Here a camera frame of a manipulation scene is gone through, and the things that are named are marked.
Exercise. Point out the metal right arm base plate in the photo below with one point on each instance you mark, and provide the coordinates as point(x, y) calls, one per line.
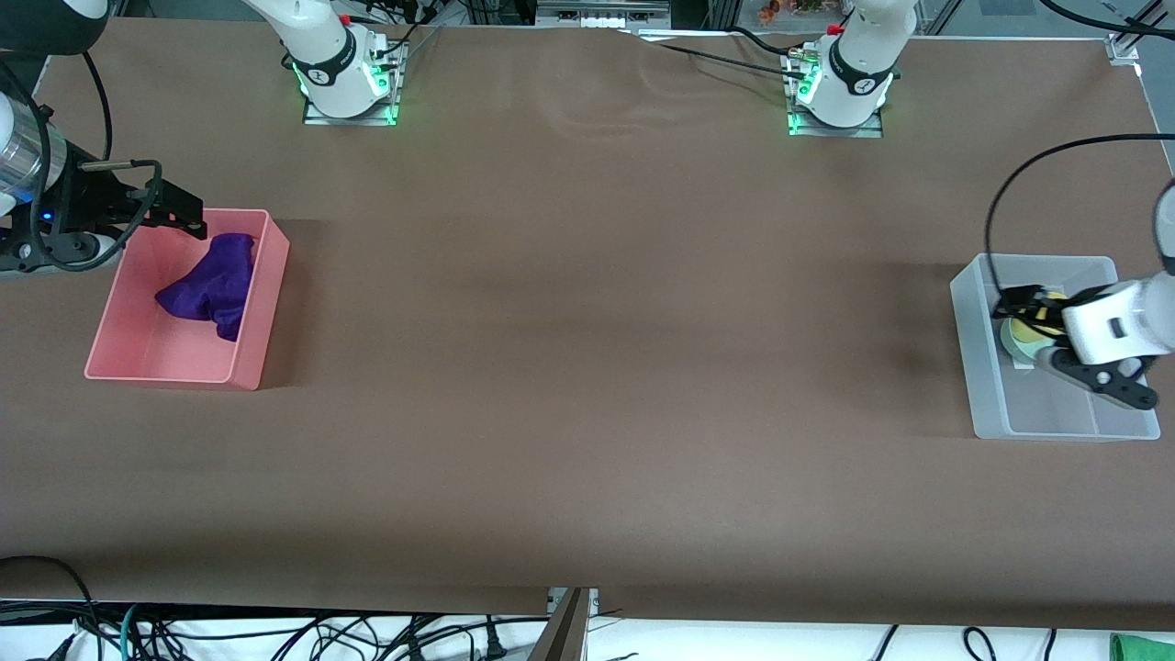
point(349, 120)

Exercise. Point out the translucent white plastic bin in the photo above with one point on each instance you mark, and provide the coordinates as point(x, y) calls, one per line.
point(1056, 415)

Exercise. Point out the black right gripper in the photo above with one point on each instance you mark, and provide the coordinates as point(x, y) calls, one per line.
point(92, 197)

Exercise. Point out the pink plastic bin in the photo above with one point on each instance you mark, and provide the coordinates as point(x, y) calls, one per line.
point(165, 353)

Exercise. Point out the purple cloth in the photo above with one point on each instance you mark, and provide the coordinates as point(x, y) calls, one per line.
point(216, 285)

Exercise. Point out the grey metal box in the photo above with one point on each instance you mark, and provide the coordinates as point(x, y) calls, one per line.
point(601, 13)

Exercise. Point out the green cloth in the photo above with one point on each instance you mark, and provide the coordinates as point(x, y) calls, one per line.
point(1143, 647)

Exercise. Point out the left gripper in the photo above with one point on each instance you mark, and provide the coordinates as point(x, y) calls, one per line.
point(1035, 304)

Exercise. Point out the metal corner bracket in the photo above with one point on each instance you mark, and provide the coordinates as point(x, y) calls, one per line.
point(1122, 48)

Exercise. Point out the mint green bowl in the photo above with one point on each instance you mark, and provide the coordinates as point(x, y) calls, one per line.
point(1014, 347)

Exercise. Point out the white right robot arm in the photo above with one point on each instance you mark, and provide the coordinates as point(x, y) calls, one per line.
point(326, 64)

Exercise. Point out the grey metal frame post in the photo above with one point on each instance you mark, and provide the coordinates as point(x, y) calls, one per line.
point(565, 633)

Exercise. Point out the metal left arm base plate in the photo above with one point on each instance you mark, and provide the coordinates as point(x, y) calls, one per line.
point(835, 130)

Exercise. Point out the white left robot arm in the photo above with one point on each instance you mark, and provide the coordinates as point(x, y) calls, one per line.
point(858, 83)

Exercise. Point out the yellow cup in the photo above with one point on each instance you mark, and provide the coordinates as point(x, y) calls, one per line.
point(1049, 328)

